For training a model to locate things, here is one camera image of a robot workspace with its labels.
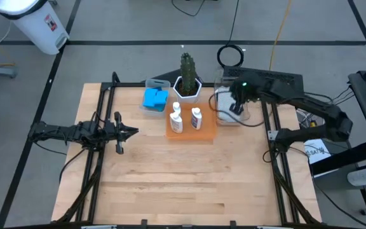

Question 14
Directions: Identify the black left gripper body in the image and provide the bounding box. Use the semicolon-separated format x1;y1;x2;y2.
105;111;124;155

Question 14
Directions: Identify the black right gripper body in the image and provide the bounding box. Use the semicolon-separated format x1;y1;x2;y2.
229;71;262;103

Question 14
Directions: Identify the grey waffle cloth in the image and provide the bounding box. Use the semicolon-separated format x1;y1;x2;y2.
216;90;250;124

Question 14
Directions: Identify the large clear plastic bin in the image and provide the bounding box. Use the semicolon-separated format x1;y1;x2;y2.
213;74;251;127

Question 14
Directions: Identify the black perforated panel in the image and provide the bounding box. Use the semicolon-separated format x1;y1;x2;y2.
222;65;306;109

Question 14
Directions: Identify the white hexagonal plant pot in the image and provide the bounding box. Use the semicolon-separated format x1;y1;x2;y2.
172;75;203;104

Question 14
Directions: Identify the orange translucent tray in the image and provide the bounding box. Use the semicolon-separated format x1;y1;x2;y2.
165;102;218;141

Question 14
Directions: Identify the small clear plastic bin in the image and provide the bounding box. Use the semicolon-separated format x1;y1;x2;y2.
139;78;172;118

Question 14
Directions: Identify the green cactus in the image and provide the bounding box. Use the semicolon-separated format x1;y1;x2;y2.
179;52;198;96

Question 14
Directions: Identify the white paper sign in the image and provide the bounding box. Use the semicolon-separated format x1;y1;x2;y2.
303;139;332;165

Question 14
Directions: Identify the white trash bin black rim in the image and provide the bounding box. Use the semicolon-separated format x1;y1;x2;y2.
0;0;70;56

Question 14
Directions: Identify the grey cylinder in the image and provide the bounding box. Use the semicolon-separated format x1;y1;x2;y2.
347;167;366;187

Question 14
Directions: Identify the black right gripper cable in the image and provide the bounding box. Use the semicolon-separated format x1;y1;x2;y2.
208;94;266;128

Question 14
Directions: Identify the black coiled cable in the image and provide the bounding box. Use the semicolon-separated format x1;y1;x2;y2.
216;0;245;68

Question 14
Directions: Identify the black aluminium table frame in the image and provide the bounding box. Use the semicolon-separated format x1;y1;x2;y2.
52;71;323;229

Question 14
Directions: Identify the yellow cable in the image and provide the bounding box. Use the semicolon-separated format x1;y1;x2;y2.
268;0;294;71

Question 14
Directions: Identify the white cable bundle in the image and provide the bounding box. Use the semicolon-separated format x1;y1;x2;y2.
297;108;325;128

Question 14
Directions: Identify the black looped cable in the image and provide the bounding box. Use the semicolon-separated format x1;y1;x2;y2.
171;0;207;17

